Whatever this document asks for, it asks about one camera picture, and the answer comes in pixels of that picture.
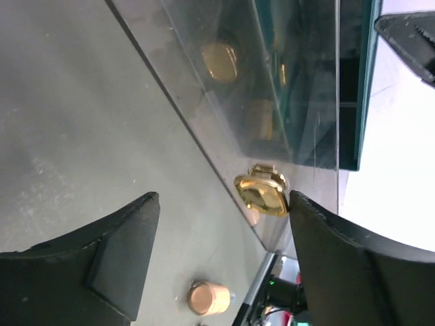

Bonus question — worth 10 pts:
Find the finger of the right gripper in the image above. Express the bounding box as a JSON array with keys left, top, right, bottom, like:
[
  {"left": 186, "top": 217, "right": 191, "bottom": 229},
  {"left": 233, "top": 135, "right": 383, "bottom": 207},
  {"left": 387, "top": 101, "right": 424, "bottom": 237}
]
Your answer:
[{"left": 375, "top": 12, "right": 434, "bottom": 87}]

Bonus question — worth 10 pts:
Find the teal drawer cabinet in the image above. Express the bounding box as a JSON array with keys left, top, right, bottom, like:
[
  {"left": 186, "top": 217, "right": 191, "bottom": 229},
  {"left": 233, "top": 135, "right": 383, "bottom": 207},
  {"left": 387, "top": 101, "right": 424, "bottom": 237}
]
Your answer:
[{"left": 251, "top": 1, "right": 382, "bottom": 171}]

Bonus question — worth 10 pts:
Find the clear drawer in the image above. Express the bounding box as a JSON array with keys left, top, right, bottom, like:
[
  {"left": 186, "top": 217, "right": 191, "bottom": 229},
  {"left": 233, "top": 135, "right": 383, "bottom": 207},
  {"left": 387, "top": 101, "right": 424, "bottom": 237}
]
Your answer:
[
  {"left": 109, "top": 1, "right": 338, "bottom": 257},
  {"left": 159, "top": 0, "right": 341, "bottom": 170}
]

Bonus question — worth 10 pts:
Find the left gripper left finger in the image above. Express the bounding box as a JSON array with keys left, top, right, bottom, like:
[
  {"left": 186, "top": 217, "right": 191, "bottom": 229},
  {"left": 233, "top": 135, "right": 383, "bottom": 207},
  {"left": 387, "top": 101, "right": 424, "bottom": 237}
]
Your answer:
[{"left": 1, "top": 192, "right": 160, "bottom": 325}]

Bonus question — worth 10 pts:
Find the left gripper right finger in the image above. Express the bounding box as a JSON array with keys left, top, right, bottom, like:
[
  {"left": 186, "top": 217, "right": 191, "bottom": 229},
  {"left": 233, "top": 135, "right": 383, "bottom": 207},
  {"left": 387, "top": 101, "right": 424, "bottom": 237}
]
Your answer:
[{"left": 290, "top": 191, "right": 434, "bottom": 325}]

